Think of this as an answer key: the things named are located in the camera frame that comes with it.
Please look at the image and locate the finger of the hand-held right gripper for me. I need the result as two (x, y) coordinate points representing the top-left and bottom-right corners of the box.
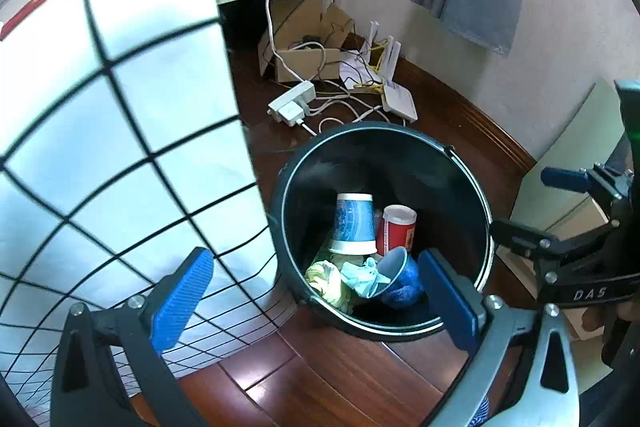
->
(541, 162), (629, 204)
(491, 219), (617, 259)

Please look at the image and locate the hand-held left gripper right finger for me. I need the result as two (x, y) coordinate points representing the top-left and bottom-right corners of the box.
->
(417, 248), (581, 427)

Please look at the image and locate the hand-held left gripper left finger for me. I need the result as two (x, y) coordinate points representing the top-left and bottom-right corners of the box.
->
(50, 247), (216, 427)

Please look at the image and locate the blue cloth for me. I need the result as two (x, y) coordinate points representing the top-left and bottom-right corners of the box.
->
(381, 279), (426, 309)

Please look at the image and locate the blue paper cup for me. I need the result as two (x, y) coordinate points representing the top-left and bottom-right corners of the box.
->
(375, 246), (425, 297)
(329, 193), (378, 255)

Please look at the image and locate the light blue face mask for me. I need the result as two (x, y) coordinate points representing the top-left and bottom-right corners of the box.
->
(340, 257), (393, 300)

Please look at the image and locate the red paper cup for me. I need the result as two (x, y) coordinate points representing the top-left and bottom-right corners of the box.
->
(375, 204), (418, 258)

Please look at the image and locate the black trash bin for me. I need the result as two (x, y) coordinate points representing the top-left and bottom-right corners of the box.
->
(270, 121), (496, 342)

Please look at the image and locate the yellow tissue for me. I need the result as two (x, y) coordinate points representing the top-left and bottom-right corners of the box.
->
(305, 259), (346, 308)

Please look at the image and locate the beige cardboard box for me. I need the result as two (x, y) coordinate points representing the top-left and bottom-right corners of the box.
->
(492, 82), (626, 343)

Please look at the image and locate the white router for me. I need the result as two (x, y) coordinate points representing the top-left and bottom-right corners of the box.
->
(367, 21), (418, 124)

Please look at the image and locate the white power strip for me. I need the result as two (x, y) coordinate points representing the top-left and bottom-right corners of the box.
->
(267, 81), (317, 126)

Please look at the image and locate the white paper sheet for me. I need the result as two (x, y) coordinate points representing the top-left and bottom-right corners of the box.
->
(339, 49), (381, 90)

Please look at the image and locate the open cardboard box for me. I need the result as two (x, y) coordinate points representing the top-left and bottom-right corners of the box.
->
(257, 0), (356, 84)

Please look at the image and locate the thin white cable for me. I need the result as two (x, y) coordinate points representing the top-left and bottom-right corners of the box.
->
(297, 91), (406, 138)

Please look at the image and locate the yellow network cable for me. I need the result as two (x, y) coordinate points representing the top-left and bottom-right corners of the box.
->
(345, 36), (396, 95)

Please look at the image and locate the white power cable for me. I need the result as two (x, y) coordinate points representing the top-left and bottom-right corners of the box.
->
(265, 0), (357, 108)

